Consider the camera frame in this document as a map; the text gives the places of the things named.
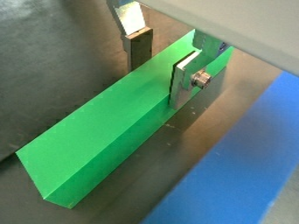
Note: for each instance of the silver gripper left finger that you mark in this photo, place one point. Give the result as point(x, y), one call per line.
point(135, 33)

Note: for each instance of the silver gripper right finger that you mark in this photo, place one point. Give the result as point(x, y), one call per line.
point(190, 73)

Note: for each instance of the long blue block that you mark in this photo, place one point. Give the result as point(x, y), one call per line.
point(233, 185)

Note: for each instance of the long green block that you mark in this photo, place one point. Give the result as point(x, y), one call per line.
point(73, 156)

